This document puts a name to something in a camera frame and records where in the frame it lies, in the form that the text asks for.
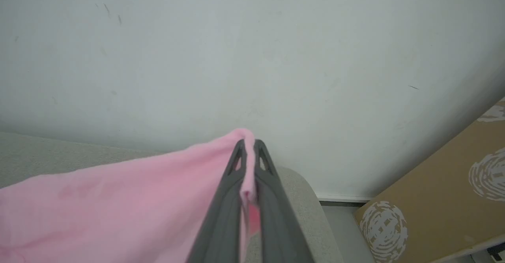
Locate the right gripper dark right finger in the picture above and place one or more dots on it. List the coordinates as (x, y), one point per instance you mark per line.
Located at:
(276, 223)

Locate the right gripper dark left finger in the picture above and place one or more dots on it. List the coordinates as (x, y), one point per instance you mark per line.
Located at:
(221, 223)

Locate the pink cloth garment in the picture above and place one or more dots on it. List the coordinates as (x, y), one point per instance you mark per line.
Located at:
(118, 211)

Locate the white skirting board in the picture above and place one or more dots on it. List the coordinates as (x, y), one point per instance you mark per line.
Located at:
(343, 198)

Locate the brown board with white swirls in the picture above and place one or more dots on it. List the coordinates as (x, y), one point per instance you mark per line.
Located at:
(438, 200)

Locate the grey fabric sofa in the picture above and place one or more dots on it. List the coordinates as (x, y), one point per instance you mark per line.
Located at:
(39, 156)

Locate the black plastic object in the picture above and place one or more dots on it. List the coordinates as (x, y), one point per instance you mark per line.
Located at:
(498, 252)

